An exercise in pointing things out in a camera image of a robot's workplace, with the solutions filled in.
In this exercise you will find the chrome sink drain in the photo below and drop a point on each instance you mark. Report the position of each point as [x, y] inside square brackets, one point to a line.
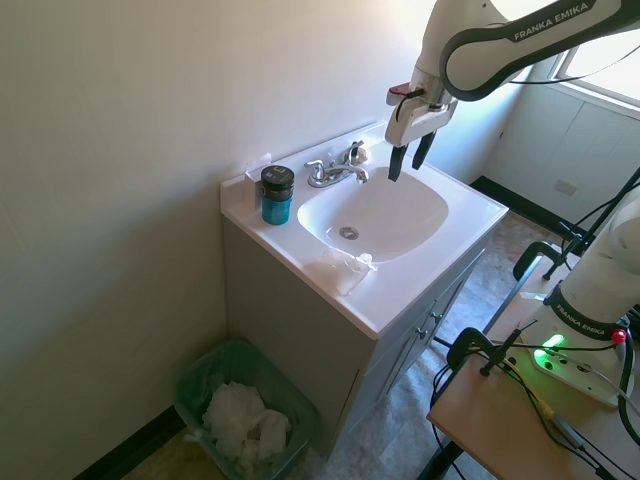
[349, 232]

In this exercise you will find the red wrist camera box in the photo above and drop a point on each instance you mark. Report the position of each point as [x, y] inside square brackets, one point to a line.
[400, 92]

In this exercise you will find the white wall outlet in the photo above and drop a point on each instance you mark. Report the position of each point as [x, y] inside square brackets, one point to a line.
[566, 187]

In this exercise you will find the black C-clamp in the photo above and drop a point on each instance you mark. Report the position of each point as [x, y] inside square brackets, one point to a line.
[482, 352]
[537, 257]

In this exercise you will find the wooden robot mounting table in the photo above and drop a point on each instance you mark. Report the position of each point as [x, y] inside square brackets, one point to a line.
[505, 415]

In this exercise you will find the chrome sink faucet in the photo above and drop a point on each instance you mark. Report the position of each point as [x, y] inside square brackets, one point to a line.
[335, 170]

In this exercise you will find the white Franka Panda arm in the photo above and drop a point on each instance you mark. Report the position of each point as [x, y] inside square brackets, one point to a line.
[505, 45]

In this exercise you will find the teal jar with black lid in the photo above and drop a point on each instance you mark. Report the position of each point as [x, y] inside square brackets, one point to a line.
[276, 195]

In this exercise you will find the grey vanity cabinet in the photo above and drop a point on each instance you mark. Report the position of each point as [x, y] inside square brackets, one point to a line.
[300, 360]

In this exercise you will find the red emergency stop button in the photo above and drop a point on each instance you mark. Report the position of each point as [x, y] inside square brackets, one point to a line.
[620, 336]

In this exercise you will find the white window frame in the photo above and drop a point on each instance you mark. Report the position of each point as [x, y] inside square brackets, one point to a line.
[595, 75]

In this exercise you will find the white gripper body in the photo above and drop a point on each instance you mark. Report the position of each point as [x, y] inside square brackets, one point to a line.
[417, 119]

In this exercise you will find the green trash bin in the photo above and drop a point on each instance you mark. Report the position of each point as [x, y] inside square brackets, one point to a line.
[245, 407]

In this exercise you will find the white tissue pile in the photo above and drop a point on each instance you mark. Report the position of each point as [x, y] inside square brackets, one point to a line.
[247, 425]

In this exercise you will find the white sink basin top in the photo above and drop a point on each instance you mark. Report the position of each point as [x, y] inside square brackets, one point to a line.
[380, 220]

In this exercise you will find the beige seashell soap dish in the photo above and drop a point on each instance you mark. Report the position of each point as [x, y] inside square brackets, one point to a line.
[361, 155]

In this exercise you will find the clear plastic wrapper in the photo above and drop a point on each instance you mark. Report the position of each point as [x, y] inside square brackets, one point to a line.
[345, 270]

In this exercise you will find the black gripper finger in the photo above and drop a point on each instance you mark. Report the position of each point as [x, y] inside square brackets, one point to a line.
[395, 162]
[422, 150]

